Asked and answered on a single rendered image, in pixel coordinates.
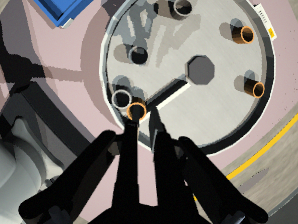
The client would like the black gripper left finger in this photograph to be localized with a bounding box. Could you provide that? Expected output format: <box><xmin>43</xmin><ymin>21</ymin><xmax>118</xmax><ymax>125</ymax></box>
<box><xmin>18</xmin><ymin>105</ymin><xmax>140</xmax><ymax>224</ymax></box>

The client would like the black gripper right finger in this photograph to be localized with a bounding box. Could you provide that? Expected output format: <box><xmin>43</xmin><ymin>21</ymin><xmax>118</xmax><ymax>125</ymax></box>
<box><xmin>148</xmin><ymin>106</ymin><xmax>268</xmax><ymax>224</ymax></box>

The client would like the bronze bushing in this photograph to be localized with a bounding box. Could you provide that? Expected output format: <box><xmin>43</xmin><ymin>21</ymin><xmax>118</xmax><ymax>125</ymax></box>
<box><xmin>232</xmin><ymin>26</ymin><xmax>254</xmax><ymax>44</ymax></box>
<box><xmin>244</xmin><ymin>79</ymin><xmax>264</xmax><ymax>98</ymax></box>
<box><xmin>127</xmin><ymin>97</ymin><xmax>146</xmax><ymax>120</ymax></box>

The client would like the blue crate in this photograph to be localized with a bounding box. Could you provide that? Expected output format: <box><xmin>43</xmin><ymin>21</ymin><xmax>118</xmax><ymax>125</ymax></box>
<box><xmin>34</xmin><ymin>0</ymin><xmax>93</xmax><ymax>29</ymax></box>

